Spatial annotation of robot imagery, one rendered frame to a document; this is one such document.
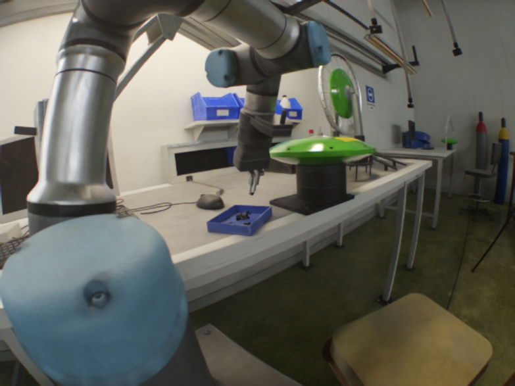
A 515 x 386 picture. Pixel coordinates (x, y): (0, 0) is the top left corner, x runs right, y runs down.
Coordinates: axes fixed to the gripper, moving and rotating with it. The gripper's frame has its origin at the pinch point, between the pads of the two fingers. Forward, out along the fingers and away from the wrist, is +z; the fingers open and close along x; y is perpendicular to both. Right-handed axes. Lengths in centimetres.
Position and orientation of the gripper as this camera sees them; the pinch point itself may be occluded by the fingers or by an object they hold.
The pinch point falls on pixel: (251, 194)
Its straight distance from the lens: 53.4
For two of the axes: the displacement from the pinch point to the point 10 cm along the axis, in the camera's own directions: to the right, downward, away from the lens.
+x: -8.8, 1.7, -4.4
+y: -4.5, -5.9, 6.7
